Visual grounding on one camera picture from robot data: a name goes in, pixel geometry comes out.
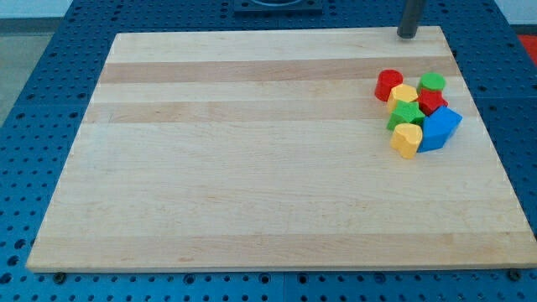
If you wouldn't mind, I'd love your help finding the green star block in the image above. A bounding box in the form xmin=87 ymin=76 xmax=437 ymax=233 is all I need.
xmin=386 ymin=101 xmax=425 ymax=130

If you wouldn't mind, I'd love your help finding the red star block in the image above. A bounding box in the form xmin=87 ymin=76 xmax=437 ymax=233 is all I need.
xmin=417 ymin=88 xmax=449 ymax=117

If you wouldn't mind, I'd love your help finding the light wooden board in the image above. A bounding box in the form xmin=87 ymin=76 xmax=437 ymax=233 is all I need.
xmin=27 ymin=26 xmax=536 ymax=273

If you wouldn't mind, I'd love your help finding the yellow heart block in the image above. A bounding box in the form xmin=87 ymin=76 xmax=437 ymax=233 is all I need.
xmin=390 ymin=123 xmax=423 ymax=159

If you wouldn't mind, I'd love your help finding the red cylinder block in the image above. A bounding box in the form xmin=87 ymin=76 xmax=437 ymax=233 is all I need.
xmin=374 ymin=69 xmax=404 ymax=102

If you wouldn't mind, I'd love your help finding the yellow hexagon block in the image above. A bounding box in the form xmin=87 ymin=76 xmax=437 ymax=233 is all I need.
xmin=387 ymin=84 xmax=418 ymax=113

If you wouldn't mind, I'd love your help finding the blue pentagon block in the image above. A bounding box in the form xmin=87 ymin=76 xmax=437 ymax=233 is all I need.
xmin=418 ymin=106 xmax=462 ymax=153

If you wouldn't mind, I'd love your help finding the green cylinder block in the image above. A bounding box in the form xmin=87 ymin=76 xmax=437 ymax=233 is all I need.
xmin=417 ymin=72 xmax=446 ymax=94

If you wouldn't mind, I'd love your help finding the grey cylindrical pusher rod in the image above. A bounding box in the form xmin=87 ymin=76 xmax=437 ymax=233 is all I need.
xmin=397 ymin=0 xmax=426 ymax=39

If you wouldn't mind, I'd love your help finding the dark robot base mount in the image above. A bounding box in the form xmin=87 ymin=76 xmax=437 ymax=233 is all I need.
xmin=232 ymin=0 xmax=323 ymax=14

